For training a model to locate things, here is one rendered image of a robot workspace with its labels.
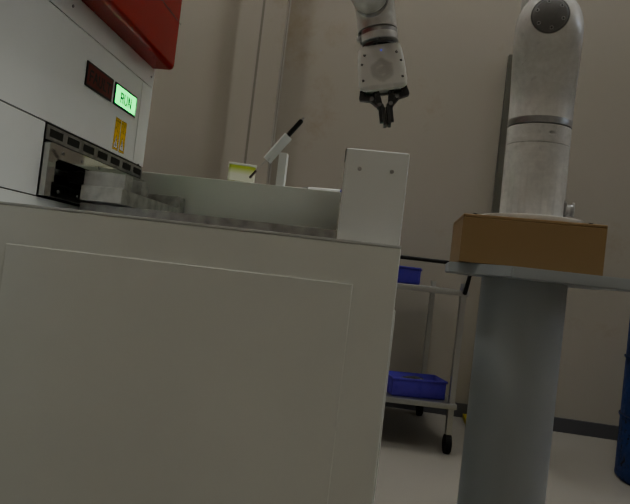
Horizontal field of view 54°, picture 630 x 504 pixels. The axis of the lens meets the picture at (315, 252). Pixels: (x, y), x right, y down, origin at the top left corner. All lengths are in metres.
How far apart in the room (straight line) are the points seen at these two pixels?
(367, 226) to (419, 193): 2.93
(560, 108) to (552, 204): 0.18
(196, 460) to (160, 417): 0.08
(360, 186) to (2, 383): 0.59
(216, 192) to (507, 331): 0.75
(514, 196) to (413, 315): 2.63
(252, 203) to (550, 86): 0.71
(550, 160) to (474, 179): 2.64
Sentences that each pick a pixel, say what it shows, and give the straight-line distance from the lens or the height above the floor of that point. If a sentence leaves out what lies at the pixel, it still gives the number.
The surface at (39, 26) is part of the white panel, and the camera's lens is 1.17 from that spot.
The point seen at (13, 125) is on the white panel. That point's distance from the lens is 1.10.
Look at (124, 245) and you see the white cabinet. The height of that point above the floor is 0.78.
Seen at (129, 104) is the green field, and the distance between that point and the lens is 1.49.
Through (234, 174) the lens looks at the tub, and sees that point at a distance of 1.65.
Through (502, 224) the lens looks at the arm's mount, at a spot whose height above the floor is 0.89.
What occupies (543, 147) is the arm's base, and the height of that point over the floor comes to 1.05.
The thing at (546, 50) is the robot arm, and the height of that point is 1.22.
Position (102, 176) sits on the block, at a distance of 1.21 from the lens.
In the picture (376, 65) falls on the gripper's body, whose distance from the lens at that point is 1.35.
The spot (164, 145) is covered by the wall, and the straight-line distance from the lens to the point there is 4.19.
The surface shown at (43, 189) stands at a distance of 1.17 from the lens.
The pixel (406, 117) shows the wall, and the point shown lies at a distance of 3.93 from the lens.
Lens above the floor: 0.77
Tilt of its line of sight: 2 degrees up
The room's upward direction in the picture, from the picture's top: 7 degrees clockwise
